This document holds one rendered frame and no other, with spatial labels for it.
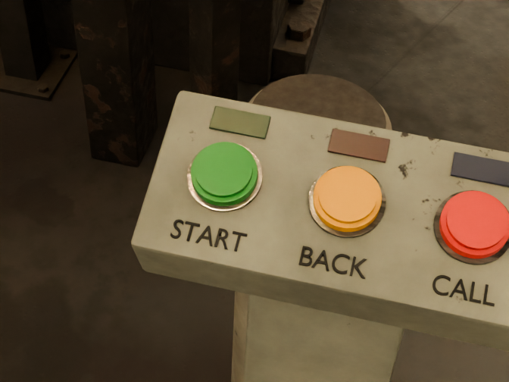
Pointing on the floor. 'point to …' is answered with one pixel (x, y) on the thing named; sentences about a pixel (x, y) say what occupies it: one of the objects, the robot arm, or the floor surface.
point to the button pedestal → (323, 246)
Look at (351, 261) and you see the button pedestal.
